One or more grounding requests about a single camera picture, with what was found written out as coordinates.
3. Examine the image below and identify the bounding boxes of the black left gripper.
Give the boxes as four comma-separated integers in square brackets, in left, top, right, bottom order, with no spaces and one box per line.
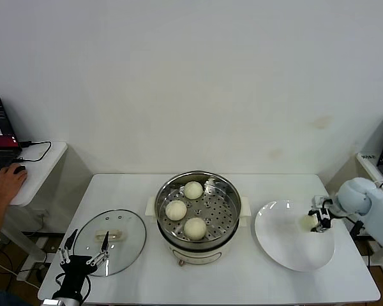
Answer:
[56,228,111,300]

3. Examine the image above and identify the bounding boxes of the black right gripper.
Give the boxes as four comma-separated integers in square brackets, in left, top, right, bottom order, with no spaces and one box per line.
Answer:
[307,197,338,233]

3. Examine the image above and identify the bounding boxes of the white steamed baozi bun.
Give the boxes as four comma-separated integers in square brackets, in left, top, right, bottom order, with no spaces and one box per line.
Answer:
[183,180,204,200]
[165,200,188,221]
[298,214,320,232]
[183,217,207,242]

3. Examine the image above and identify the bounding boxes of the glass lid cream handle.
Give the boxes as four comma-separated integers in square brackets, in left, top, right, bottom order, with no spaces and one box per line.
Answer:
[72,208,147,277]

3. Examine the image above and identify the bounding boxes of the perforated steel steamer basket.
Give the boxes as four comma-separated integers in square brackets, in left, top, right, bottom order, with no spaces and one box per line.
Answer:
[146,170,252,251]

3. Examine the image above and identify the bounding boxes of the person's bare hand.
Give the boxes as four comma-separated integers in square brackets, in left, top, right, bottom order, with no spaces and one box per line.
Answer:
[0,164,29,205]

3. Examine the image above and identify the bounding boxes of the white round plate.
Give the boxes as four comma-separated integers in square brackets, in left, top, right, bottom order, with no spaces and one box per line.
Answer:
[253,200,336,272]

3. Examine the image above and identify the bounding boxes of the white side table rounded corner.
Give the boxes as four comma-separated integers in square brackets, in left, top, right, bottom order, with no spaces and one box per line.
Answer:
[0,142,68,265]

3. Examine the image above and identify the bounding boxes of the person's dark trouser leg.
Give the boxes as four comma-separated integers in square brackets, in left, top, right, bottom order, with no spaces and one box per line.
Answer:
[0,285,33,306]

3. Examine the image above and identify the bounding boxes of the cream electric cooker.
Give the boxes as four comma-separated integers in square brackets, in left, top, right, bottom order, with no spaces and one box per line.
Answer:
[146,203,252,267]

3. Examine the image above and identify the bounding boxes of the black laptop red screen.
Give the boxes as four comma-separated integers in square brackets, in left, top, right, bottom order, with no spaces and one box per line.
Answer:
[0,94,22,192]

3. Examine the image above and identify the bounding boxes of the black cable with adapter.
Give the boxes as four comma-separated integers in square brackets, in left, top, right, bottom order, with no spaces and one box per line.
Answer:
[350,216,371,239]

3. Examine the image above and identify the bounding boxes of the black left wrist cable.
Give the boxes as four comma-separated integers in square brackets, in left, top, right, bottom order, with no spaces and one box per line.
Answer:
[54,273,92,302]

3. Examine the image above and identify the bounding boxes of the white floor cable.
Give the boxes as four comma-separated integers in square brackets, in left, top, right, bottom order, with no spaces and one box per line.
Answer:
[0,254,41,291]

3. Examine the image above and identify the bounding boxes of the black floor cable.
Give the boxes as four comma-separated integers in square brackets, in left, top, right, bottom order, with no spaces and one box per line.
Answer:
[0,237,50,288]

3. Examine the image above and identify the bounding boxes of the black laptop charger cable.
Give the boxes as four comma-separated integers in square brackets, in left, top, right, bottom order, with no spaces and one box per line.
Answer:
[11,140,52,164]

